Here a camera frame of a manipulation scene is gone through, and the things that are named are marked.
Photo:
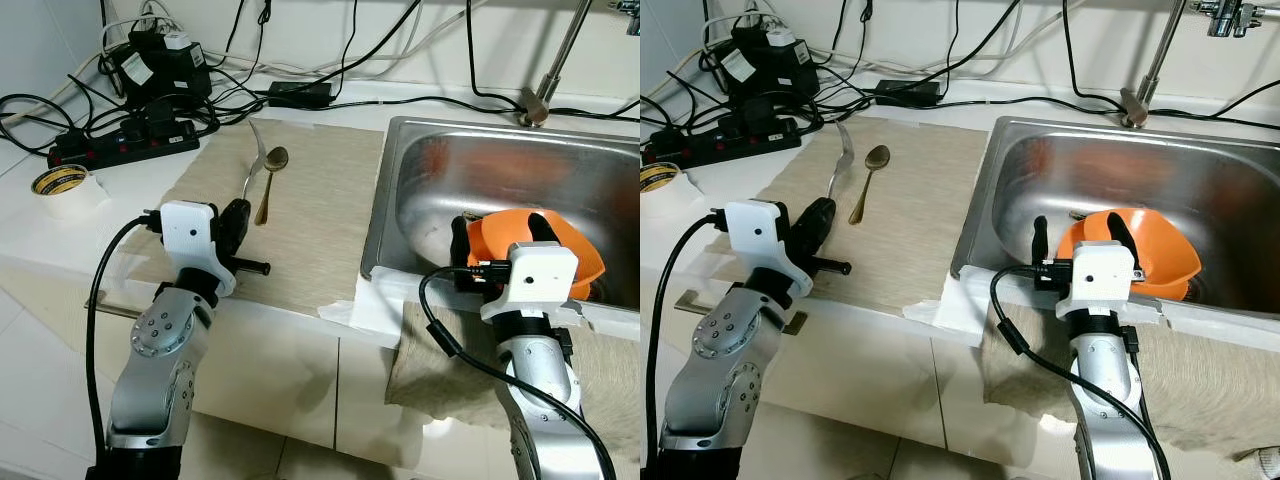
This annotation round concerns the stainless steel sink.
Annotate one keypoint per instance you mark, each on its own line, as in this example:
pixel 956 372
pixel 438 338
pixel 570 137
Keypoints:
pixel 470 170
pixel 1060 170

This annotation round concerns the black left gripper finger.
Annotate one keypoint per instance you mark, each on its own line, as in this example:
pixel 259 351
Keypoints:
pixel 244 216
pixel 229 218
pixel 807 218
pixel 826 215

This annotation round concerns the silver metal fork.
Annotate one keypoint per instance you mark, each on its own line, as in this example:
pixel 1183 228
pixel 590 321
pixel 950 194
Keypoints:
pixel 258 165
pixel 845 165

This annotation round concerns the black power adapter brick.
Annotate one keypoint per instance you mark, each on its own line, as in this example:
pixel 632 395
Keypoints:
pixel 908 93
pixel 300 95

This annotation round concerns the beige woven placemat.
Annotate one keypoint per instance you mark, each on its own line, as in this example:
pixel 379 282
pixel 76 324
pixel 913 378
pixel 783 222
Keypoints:
pixel 920 230
pixel 320 230

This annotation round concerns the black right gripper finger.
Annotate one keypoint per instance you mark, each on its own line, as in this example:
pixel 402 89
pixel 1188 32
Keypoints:
pixel 461 242
pixel 1040 240
pixel 545 230
pixel 1124 230

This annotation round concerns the white paper sheet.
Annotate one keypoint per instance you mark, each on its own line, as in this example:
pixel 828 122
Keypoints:
pixel 375 300
pixel 950 300

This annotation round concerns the orange plastic bowl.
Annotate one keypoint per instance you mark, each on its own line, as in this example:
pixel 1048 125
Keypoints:
pixel 585 262
pixel 1175 262

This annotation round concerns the cream cabinet door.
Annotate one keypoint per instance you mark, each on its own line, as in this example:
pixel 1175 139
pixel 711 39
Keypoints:
pixel 870 385
pixel 362 400
pixel 280 385
pixel 962 400

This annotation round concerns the black battery charger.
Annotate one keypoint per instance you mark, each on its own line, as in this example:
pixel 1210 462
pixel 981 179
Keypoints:
pixel 165 70
pixel 765 65

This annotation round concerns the bronze metal spoon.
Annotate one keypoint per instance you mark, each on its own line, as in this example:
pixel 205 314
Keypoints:
pixel 277 158
pixel 878 157

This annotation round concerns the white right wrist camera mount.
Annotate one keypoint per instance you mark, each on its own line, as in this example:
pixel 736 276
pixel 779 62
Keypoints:
pixel 1100 270
pixel 540 270

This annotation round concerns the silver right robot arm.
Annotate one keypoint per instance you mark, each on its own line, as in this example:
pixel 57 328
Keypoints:
pixel 1110 380
pixel 540 380

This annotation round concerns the white tape roll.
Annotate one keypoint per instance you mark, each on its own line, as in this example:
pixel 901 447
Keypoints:
pixel 75 205
pixel 660 180

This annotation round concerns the beige hanging towel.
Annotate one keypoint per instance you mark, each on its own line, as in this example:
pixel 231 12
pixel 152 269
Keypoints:
pixel 1030 370
pixel 440 370

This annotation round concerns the steel sink faucet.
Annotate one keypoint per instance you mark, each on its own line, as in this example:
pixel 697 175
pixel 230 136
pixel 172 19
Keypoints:
pixel 1140 97
pixel 545 95

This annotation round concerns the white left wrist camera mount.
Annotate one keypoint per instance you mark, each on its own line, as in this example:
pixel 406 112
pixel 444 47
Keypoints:
pixel 190 225
pixel 760 230

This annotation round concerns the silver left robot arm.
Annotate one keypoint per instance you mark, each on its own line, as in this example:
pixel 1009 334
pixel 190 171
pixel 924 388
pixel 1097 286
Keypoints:
pixel 730 370
pixel 150 370

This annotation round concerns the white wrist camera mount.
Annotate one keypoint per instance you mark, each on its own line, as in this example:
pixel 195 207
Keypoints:
pixel 190 225
pixel 540 270
pixel 760 230
pixel 1100 270

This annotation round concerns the black power strip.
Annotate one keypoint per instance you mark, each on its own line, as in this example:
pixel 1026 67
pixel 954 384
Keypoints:
pixel 720 142
pixel 120 145

